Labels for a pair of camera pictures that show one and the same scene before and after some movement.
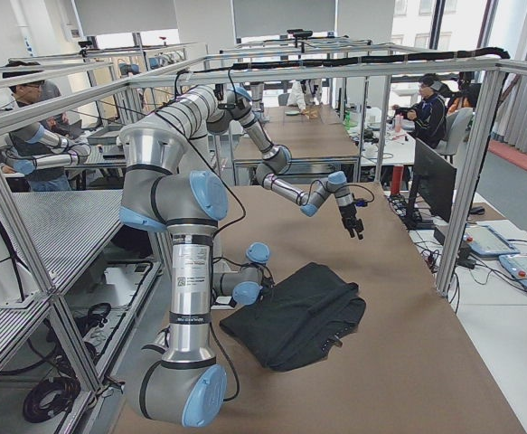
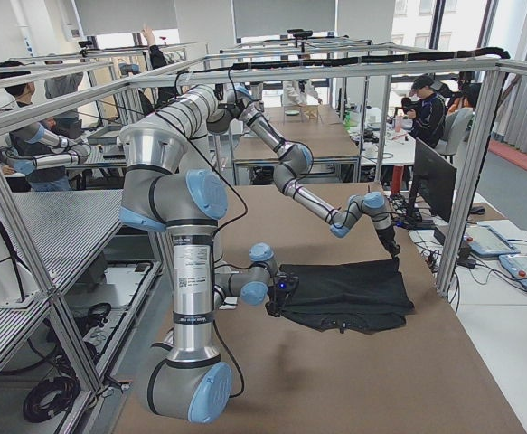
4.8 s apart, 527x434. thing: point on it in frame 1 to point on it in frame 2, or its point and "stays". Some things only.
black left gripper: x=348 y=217 to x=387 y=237
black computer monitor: x=436 y=178 stays
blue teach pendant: x=484 y=240 stays
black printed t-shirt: x=296 y=325 to x=359 y=297
